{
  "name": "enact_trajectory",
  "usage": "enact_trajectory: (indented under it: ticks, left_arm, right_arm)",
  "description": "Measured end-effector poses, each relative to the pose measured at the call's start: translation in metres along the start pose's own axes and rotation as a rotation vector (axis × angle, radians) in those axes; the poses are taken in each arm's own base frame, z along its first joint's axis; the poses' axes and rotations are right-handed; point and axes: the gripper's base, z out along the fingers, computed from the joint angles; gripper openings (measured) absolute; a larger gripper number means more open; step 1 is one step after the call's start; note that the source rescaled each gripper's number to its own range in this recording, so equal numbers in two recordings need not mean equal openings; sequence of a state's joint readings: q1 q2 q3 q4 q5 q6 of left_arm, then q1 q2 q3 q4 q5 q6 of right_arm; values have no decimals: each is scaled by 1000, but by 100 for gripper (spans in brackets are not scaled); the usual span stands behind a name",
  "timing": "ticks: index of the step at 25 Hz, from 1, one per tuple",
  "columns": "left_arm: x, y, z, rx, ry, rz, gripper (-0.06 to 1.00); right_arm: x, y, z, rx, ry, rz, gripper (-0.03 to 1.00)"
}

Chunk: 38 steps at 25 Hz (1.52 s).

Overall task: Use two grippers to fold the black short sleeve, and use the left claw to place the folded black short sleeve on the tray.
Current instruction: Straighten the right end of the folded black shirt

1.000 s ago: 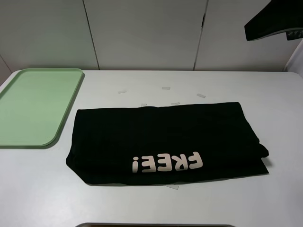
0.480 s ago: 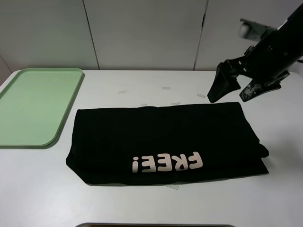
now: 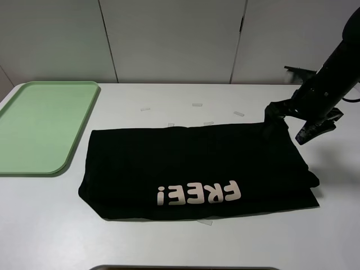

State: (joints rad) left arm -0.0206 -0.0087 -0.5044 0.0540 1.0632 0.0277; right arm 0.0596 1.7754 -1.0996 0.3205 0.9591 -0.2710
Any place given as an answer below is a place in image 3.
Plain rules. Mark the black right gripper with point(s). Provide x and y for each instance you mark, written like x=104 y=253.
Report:
x=318 y=111

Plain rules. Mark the black short sleeve t-shirt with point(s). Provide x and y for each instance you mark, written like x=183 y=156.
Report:
x=189 y=173

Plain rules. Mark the green plastic tray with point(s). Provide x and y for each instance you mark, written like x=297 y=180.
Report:
x=40 y=126

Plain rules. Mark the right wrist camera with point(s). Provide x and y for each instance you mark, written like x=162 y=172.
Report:
x=296 y=75

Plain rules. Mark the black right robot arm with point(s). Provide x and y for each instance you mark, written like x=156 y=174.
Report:
x=322 y=90

